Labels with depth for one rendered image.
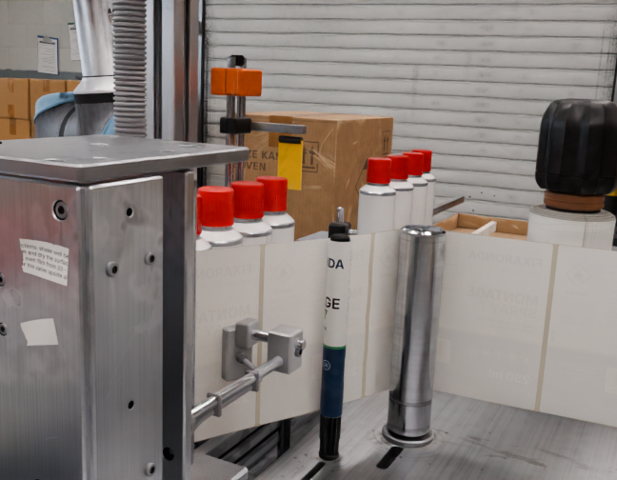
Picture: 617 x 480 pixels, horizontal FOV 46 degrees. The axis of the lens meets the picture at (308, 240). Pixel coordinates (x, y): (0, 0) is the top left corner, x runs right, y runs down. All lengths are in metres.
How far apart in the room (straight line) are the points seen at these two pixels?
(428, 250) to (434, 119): 4.64
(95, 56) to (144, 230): 0.72
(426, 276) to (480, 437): 0.17
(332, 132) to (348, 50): 4.07
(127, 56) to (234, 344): 0.31
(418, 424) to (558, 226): 0.25
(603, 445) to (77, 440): 0.49
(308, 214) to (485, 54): 3.85
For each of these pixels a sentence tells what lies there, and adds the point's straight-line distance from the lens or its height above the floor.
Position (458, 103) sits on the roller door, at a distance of 5.20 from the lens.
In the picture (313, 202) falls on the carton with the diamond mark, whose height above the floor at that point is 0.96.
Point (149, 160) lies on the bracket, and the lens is 0.36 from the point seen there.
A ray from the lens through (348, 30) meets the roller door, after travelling 5.44.
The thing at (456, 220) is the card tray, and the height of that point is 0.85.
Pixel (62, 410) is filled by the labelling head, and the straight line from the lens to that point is 0.36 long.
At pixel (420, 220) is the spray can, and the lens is 1.15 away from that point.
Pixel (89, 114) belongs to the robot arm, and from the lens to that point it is 1.06.
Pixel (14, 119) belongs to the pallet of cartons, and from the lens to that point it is 5.02.
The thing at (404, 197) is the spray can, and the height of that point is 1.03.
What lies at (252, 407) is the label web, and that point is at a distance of 0.58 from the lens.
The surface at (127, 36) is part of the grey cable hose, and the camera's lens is 0.72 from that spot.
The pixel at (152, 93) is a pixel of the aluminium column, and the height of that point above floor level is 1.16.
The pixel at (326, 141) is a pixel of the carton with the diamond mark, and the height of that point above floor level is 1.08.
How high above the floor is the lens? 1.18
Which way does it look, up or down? 12 degrees down
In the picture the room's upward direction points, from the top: 3 degrees clockwise
